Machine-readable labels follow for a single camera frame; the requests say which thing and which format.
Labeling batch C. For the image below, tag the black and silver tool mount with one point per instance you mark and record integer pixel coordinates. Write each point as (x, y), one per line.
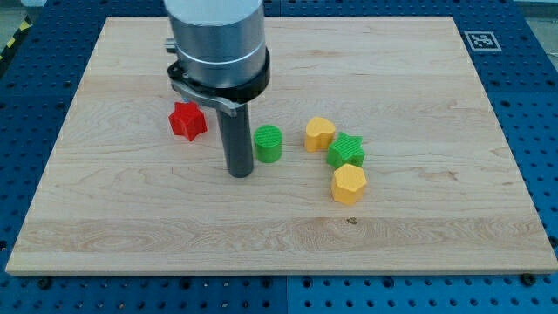
(226, 100)

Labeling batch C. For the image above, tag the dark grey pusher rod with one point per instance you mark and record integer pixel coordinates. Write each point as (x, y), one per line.
(236, 141)

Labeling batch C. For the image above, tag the green cylinder block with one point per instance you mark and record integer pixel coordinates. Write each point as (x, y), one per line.
(268, 143)

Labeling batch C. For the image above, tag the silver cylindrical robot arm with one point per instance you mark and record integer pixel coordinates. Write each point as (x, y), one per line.
(222, 63)

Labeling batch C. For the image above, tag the red star block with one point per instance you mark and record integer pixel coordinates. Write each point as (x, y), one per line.
(188, 120)

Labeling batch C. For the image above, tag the yellow heart block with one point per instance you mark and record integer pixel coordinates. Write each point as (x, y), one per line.
(319, 133)

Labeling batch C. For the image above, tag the green star block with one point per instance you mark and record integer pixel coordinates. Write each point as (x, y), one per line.
(346, 149)

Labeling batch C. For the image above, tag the yellow hexagon block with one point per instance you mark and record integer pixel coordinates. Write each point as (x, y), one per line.
(348, 184)

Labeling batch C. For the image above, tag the light wooden board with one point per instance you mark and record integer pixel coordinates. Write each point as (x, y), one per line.
(122, 196)

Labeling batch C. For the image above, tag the black yellow hazard tape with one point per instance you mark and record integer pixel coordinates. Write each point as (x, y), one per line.
(16, 40)

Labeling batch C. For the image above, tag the white fiducial marker tag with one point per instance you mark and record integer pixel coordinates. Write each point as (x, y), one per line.
(482, 41)

